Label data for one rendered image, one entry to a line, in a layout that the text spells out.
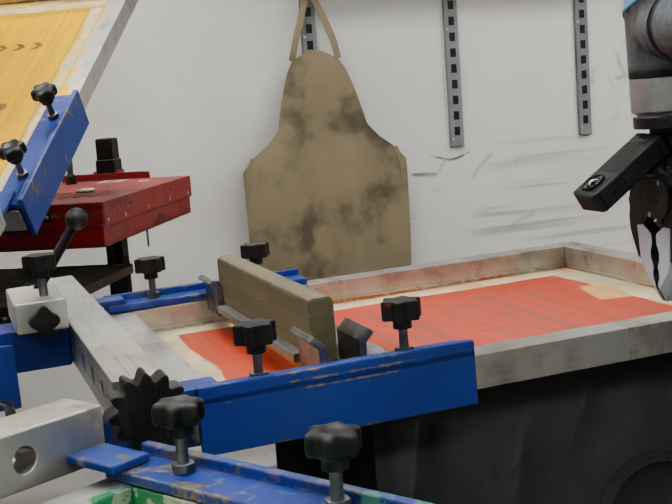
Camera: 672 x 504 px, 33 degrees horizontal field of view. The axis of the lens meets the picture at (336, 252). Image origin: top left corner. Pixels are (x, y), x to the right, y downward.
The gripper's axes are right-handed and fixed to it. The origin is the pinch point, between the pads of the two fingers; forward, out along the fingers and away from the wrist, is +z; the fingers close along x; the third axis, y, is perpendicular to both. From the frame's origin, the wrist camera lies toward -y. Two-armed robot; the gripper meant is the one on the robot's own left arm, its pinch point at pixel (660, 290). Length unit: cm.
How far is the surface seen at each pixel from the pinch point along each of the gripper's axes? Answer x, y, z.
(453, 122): 226, 84, -8
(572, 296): 31.8, 7.3, 6.7
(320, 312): 7.0, -38.9, -3.2
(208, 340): 42, -44, 6
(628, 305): 21.3, 9.6, 6.8
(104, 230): 114, -46, -3
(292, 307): 12.8, -40.2, -3.0
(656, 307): 17.7, 11.6, 6.8
